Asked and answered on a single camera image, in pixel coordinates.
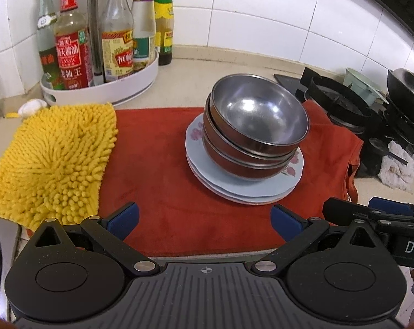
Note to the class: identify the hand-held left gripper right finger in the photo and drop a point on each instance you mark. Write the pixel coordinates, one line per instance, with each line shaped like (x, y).
(285, 222)

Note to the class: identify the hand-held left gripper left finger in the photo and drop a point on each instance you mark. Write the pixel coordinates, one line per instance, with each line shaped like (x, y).
(123, 221)

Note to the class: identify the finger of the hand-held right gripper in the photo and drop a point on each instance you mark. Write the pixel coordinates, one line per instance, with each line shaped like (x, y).
(344, 209)
(392, 205)

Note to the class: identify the plain white plate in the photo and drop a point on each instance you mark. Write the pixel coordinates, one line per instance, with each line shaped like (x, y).
(258, 203)

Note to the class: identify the white plate small floral print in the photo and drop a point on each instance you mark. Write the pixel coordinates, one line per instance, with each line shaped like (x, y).
(258, 198)

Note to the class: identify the stainless steel bowl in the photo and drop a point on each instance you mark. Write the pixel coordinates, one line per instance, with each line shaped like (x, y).
(234, 169)
(258, 109)
(224, 145)

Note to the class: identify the stack of floral plates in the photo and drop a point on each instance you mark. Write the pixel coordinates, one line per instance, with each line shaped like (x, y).
(196, 150)

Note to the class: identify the white rag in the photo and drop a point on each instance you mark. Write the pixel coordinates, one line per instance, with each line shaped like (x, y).
(397, 171)

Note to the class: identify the red cloth mat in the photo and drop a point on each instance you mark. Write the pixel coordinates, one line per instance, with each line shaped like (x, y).
(159, 178)

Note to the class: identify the black burner grate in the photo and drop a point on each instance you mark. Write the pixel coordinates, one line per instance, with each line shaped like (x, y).
(399, 123)
(316, 89)

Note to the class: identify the yellow chenille cloth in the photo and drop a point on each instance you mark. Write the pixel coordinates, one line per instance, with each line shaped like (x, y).
(52, 164)

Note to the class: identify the black wok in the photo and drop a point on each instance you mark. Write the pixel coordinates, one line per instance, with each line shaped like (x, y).
(409, 85)

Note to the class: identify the pale green scoop cup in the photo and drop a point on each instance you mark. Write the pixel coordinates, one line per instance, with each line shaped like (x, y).
(359, 82)

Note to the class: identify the white two-tier rotating rack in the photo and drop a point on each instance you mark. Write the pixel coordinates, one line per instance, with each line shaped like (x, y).
(131, 85)

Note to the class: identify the black gas stove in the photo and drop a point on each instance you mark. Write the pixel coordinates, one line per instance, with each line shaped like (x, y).
(287, 79)

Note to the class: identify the yellow-capped vinegar bottle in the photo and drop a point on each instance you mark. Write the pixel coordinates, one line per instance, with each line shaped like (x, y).
(117, 51)

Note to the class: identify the soy sauce bottle red label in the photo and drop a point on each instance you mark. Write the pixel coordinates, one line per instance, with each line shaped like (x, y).
(73, 58)

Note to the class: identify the clear bottle purple neck label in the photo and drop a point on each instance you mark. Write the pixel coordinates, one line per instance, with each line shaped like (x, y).
(143, 31)

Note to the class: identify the clear glass liquor bottle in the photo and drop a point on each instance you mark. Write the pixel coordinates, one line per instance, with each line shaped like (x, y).
(46, 41)

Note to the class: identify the dark bottle green yellow label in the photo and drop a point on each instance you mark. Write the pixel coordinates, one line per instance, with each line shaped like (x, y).
(163, 20)

